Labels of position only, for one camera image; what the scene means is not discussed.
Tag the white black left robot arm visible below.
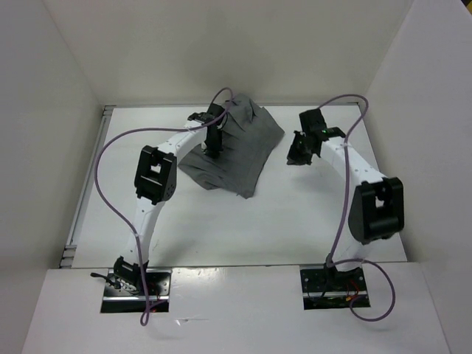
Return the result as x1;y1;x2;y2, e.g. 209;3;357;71
114;120;222;295

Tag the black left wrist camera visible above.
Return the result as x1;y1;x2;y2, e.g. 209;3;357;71
187;103;227;125

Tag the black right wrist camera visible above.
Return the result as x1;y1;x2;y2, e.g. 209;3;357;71
299;108;327;135

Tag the aluminium table edge rail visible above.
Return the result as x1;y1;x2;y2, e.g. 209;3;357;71
58;105;115;269

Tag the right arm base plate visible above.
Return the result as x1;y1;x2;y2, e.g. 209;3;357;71
299;265;370;310

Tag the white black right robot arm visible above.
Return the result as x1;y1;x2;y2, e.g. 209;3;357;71
287;128;405;290

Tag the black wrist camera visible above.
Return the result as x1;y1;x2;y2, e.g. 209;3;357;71
187;103;227;125
299;108;327;135

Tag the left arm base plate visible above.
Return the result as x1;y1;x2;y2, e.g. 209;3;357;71
100;268;172;313

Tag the grey pleated skirt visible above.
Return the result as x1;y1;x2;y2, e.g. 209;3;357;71
178;94;285;199

